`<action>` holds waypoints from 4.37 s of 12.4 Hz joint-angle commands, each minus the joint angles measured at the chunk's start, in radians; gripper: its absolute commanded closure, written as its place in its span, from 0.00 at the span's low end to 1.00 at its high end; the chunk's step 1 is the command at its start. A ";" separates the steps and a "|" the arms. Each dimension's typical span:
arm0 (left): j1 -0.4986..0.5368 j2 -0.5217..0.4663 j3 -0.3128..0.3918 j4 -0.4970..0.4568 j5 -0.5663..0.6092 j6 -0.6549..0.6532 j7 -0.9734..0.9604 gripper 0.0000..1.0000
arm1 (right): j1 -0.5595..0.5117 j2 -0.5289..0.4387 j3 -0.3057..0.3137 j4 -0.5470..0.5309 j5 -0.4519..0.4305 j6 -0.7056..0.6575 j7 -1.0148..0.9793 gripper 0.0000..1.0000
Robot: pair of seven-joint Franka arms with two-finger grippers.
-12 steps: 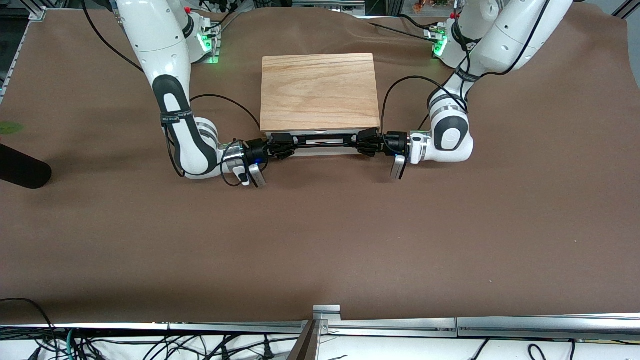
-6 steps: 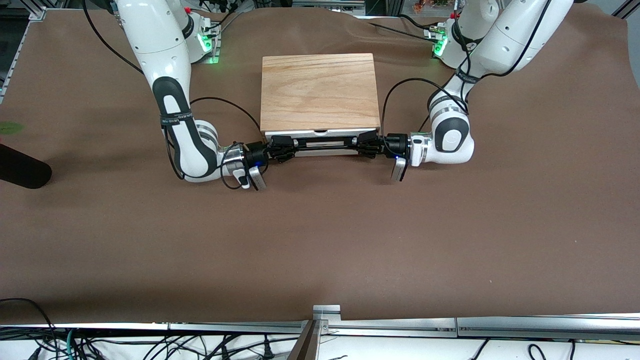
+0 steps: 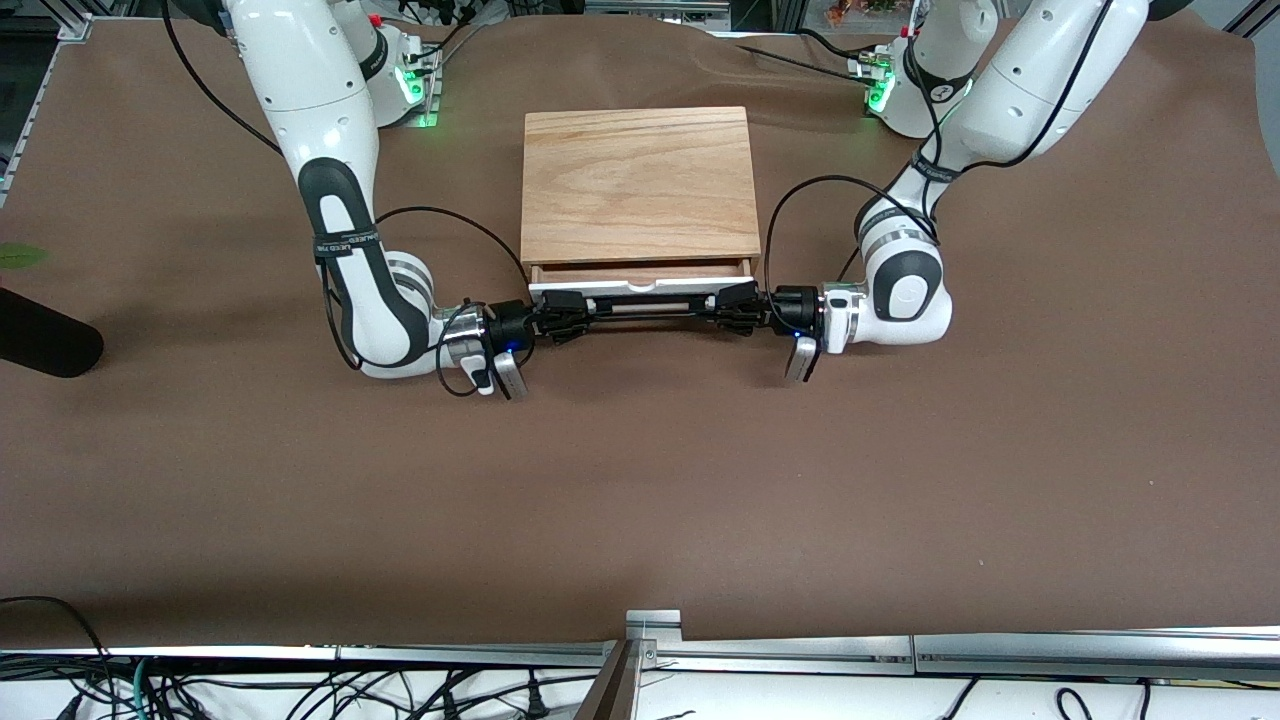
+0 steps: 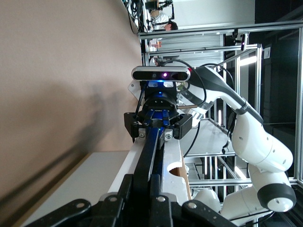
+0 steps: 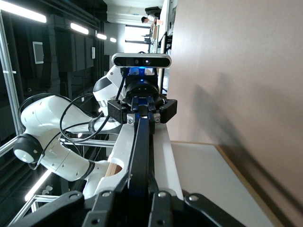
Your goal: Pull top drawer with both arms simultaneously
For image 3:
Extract white drawer with black handle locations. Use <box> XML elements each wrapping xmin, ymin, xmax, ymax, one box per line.
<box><xmin>527</xmin><ymin>260</ymin><xmax>758</xmax><ymax>319</ymax></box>

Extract wooden drawer cabinet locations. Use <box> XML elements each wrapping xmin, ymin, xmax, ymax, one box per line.
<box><xmin>520</xmin><ymin>107</ymin><xmax>762</xmax><ymax>283</ymax></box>

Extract brown table cloth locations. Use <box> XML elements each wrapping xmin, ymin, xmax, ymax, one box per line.
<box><xmin>0</xmin><ymin>10</ymin><xmax>1280</xmax><ymax>649</ymax></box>

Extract black ribbed cylinder vase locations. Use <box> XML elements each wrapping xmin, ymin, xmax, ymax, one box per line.
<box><xmin>0</xmin><ymin>287</ymin><xmax>105</xmax><ymax>379</ymax></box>

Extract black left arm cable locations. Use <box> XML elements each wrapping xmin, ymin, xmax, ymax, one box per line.
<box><xmin>762</xmin><ymin>0</ymin><xmax>1116</xmax><ymax>321</ymax></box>

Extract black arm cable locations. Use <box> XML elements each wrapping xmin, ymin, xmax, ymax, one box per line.
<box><xmin>762</xmin><ymin>0</ymin><xmax>1116</xmax><ymax>321</ymax></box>
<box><xmin>160</xmin><ymin>0</ymin><xmax>531</xmax><ymax>399</ymax></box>

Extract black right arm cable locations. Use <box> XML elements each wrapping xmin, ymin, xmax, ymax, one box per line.
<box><xmin>160</xmin><ymin>0</ymin><xmax>531</xmax><ymax>399</ymax></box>

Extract black strap on right arm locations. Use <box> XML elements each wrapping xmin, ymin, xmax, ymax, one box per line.
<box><xmin>313</xmin><ymin>230</ymin><xmax>381</xmax><ymax>259</ymax></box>

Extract thin black cable on cloth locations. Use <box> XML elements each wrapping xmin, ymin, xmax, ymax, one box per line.
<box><xmin>738</xmin><ymin>40</ymin><xmax>871</xmax><ymax>83</ymax></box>

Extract metal base plate green light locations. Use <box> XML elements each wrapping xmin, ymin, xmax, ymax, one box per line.
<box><xmin>400</xmin><ymin>45</ymin><xmax>444</xmax><ymax>131</ymax></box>
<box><xmin>850</xmin><ymin>50</ymin><xmax>898</xmax><ymax>116</ymax></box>

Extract aluminium centre post bracket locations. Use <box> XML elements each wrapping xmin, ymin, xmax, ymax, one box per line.
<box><xmin>575</xmin><ymin>608</ymin><xmax>686</xmax><ymax>720</ymax></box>

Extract aluminium table frame rail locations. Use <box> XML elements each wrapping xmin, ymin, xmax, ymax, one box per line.
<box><xmin>0</xmin><ymin>643</ymin><xmax>626</xmax><ymax>669</ymax></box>
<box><xmin>650</xmin><ymin>627</ymin><xmax>1280</xmax><ymax>683</ymax></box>

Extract aluminium side frame rail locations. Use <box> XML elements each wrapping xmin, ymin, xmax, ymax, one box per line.
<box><xmin>0</xmin><ymin>14</ymin><xmax>93</xmax><ymax>206</ymax></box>

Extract black looped floor cable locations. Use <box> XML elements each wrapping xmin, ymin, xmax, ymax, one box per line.
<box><xmin>0</xmin><ymin>595</ymin><xmax>113</xmax><ymax>720</ymax></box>

